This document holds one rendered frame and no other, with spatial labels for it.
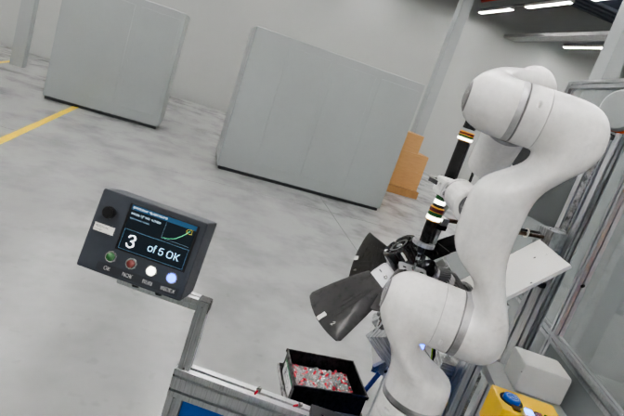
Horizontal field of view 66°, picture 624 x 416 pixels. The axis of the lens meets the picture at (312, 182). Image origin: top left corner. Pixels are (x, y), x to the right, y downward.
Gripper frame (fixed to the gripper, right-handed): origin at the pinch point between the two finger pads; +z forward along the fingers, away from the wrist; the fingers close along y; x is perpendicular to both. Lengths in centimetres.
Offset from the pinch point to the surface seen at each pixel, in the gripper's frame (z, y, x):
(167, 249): -42, -64, -30
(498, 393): -35, 22, -40
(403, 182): 821, 110, -132
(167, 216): -40, -67, -24
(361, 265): 30, -12, -44
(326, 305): 1, -21, -51
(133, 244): -42, -72, -32
